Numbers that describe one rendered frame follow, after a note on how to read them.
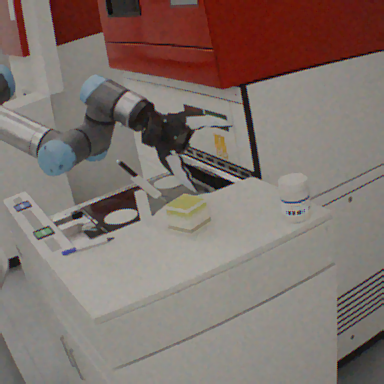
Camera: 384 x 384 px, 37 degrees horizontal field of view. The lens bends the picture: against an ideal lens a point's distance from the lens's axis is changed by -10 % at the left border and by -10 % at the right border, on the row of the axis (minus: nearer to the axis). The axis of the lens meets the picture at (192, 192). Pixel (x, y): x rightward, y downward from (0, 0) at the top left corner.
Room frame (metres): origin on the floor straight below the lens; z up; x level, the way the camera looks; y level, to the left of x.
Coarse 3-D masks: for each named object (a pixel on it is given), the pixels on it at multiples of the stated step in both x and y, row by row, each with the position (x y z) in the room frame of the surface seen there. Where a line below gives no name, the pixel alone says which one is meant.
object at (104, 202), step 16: (128, 192) 1.80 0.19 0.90; (160, 192) 1.74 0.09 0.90; (176, 192) 1.72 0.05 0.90; (192, 192) 1.70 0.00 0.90; (208, 192) 1.67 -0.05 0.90; (96, 208) 1.72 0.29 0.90; (112, 208) 1.69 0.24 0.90; (128, 208) 1.67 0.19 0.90; (160, 208) 1.63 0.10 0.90; (112, 224) 1.58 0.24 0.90; (128, 224) 1.56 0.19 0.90
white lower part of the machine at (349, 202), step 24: (144, 168) 2.27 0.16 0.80; (336, 192) 1.70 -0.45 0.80; (360, 192) 1.75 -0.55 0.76; (336, 216) 1.70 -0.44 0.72; (360, 216) 1.75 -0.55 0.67; (336, 240) 1.69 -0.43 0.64; (360, 240) 1.75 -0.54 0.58; (336, 264) 1.69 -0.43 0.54; (360, 264) 1.74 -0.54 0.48; (360, 288) 1.74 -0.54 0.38; (360, 312) 1.75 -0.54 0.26; (360, 336) 1.75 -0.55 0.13
